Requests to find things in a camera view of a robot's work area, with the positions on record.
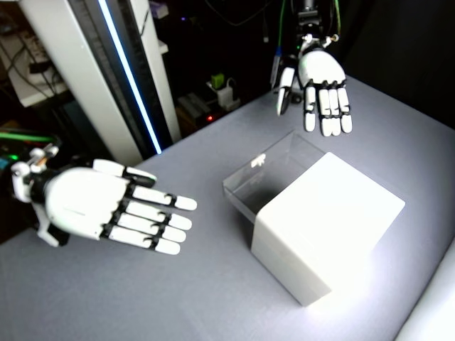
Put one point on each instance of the clear plastic container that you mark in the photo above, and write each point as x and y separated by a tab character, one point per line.
270	177

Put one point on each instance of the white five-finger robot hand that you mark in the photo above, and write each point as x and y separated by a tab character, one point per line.
320	67
85	199

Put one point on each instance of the white box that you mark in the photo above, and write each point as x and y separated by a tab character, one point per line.
330	213

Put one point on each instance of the small green block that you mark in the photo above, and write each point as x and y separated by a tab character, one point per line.
217	80

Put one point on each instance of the white column with blue light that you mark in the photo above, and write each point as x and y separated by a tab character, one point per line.
71	71

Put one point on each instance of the grey table cloth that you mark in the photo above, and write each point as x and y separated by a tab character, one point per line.
142	284

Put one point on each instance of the dark box with red light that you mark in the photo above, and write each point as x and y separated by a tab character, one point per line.
199	120

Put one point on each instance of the white power adapter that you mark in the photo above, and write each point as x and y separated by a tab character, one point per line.
224	96

